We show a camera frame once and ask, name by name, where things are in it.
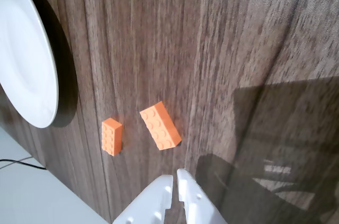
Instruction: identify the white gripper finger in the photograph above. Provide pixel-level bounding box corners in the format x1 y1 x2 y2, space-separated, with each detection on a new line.
176 168 228 224
112 174 174 224

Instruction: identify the white round plate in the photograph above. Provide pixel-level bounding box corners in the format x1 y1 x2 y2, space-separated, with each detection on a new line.
0 0 59 129

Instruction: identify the thin black cable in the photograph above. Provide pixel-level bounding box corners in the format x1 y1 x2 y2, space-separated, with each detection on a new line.
0 158 47 171

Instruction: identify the orange lego brick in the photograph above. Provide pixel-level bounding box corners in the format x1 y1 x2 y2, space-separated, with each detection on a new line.
101 118 123 157
139 101 182 151

